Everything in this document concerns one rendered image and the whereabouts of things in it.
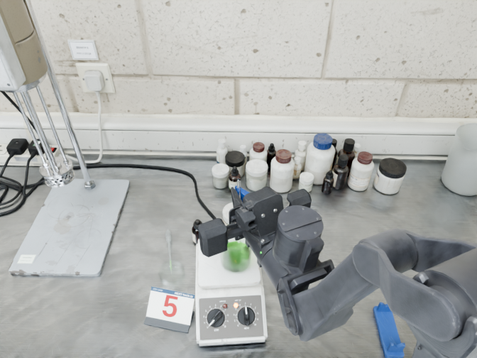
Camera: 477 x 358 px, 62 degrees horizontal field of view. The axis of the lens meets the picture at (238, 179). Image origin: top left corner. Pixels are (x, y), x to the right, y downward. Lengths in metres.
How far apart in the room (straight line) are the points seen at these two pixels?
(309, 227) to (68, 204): 0.73
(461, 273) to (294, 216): 0.24
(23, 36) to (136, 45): 0.36
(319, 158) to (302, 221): 0.54
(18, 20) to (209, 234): 0.45
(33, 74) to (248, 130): 0.56
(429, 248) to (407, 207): 0.71
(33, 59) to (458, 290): 0.70
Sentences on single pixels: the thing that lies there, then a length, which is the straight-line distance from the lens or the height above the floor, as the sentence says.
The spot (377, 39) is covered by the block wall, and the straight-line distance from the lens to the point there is 1.07.
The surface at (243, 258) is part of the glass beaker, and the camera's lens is 0.74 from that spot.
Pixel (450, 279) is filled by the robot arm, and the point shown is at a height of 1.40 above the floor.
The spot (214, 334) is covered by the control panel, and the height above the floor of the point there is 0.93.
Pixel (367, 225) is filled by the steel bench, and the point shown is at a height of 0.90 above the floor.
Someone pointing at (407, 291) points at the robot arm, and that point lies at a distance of 0.33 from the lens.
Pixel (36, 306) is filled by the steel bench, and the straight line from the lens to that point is 0.94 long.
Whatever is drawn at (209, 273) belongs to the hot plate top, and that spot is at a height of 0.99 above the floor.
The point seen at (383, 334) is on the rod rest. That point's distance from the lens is 0.85.
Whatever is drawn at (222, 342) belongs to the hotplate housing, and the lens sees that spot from 0.79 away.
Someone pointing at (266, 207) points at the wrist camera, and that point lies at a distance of 0.55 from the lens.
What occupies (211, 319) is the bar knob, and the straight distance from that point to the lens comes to 0.76.
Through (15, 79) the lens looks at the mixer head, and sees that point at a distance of 0.75.
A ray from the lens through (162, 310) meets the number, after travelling 0.84.
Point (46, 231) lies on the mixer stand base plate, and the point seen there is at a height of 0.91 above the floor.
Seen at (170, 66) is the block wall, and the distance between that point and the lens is 1.07.
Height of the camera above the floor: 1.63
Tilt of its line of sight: 42 degrees down
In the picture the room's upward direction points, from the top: straight up
